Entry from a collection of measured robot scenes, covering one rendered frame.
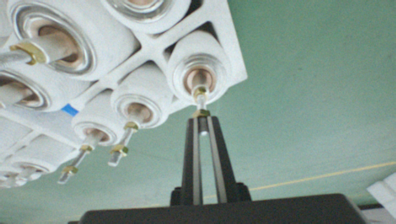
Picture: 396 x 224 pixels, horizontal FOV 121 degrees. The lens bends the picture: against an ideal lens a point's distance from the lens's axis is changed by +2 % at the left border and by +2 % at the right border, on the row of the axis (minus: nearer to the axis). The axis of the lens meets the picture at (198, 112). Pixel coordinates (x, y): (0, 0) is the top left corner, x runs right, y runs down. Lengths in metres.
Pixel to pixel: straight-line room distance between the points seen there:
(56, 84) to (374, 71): 0.94
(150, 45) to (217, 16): 0.12
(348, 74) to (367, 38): 0.13
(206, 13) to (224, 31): 0.04
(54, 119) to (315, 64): 0.88
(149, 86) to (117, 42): 0.07
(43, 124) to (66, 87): 0.28
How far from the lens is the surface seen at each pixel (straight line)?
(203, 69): 0.16
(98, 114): 0.28
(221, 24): 0.23
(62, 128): 0.56
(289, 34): 0.50
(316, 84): 0.68
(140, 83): 0.21
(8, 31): 0.36
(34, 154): 0.56
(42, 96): 0.29
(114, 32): 0.22
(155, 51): 0.24
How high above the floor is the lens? 0.40
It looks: 48 degrees down
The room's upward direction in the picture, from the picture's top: 177 degrees clockwise
